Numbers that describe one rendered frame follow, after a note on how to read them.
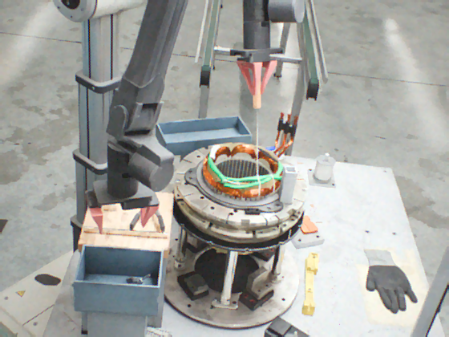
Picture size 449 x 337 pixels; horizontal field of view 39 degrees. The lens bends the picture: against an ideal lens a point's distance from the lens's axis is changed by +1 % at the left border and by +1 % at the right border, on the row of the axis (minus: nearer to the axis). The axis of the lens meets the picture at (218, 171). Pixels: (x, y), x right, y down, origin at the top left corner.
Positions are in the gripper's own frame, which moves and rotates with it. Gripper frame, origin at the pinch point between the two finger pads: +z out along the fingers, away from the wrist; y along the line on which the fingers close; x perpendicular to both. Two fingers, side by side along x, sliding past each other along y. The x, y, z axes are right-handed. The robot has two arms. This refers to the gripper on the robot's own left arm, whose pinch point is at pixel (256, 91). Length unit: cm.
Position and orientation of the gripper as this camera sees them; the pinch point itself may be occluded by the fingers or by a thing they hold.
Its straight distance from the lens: 139.5
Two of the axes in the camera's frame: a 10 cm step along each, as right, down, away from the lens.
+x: -5.5, -2.1, 8.1
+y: 8.4, -1.7, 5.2
